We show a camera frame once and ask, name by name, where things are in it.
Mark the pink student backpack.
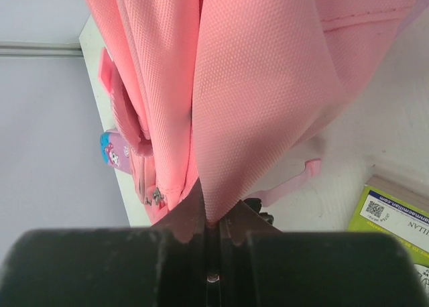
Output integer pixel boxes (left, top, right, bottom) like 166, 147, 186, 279
86, 0, 424, 223

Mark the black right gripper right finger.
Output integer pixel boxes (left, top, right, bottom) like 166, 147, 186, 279
219, 202, 428, 306

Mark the aluminium frame rail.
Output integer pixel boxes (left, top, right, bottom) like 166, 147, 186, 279
1, 42, 83, 58

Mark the green comic paperback book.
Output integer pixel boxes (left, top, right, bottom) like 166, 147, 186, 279
347, 175, 428, 292

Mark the pink cartoon pencil case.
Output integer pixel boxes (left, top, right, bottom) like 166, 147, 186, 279
100, 129, 131, 174

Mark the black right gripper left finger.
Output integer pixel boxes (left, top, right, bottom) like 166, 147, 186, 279
1, 184, 205, 306

